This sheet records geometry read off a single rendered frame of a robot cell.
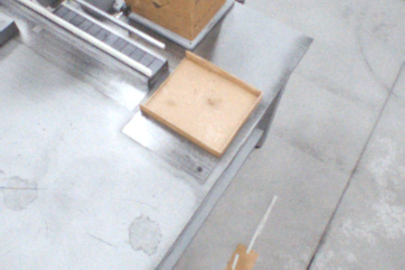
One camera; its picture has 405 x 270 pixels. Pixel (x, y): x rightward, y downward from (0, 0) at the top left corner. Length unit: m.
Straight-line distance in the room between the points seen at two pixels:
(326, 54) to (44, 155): 1.88
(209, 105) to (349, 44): 1.61
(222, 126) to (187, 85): 0.19
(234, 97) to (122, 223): 0.52
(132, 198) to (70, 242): 0.20
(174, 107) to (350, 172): 1.23
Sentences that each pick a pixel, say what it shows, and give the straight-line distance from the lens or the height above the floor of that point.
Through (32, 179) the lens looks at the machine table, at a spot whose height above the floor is 0.83.
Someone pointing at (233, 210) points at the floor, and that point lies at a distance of 1.97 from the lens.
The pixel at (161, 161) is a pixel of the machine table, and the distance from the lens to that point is 1.15.
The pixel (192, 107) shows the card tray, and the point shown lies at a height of 0.83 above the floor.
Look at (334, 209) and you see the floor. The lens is 2.09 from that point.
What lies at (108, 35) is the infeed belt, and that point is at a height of 0.88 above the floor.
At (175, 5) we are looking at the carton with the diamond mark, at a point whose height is 0.98.
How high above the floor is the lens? 1.88
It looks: 60 degrees down
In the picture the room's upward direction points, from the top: 2 degrees clockwise
